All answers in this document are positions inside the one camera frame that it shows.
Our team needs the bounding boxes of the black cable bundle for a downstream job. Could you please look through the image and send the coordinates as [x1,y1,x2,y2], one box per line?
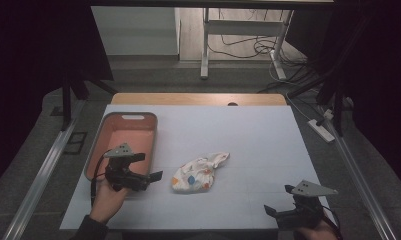
[207,9,322,95]

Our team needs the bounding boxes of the pink plastic basket grey rim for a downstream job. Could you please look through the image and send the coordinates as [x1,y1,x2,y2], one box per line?
[83,111,159,183]

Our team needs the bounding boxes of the aluminium rail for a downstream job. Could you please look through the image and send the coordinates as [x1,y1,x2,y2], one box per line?
[1,99,86,240]
[321,109,400,240]

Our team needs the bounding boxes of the white table mat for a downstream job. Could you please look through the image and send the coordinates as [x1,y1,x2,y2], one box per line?
[59,104,338,232]

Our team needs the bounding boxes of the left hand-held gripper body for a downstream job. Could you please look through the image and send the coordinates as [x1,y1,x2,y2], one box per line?
[103,142,153,193]

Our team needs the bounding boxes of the person's left hand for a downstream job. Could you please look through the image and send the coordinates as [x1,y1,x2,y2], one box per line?
[89,177,132,225]

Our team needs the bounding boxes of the left hand-held gripper cable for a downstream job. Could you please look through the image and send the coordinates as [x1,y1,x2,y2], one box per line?
[89,149,112,208]

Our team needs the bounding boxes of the right hand-held gripper cable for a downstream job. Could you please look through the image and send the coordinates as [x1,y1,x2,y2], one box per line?
[321,205,345,240]

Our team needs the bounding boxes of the black stand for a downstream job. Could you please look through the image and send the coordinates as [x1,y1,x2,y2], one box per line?
[287,13,366,138]
[59,71,120,132]

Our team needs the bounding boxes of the hand-held gripper cable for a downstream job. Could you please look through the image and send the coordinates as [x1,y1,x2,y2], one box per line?
[89,149,112,208]
[321,205,345,240]

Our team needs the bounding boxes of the white power strip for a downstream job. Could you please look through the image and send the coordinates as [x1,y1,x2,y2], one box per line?
[306,118,336,144]

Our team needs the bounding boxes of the person's right hand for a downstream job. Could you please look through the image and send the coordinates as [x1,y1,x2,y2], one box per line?
[293,219,340,240]

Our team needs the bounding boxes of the white cloth with coloured print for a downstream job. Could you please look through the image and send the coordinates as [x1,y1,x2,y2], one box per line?
[171,151,231,194]

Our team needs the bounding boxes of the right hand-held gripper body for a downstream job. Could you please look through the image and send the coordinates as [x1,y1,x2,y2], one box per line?
[275,179,340,232]

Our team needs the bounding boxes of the wooden table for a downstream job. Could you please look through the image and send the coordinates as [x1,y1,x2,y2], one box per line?
[110,92,288,107]

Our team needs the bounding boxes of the white desk frame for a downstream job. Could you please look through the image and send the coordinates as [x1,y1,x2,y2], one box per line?
[200,7,294,81]

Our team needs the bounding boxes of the dark curtain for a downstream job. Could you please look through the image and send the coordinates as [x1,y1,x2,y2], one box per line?
[0,0,115,195]
[284,0,401,196]

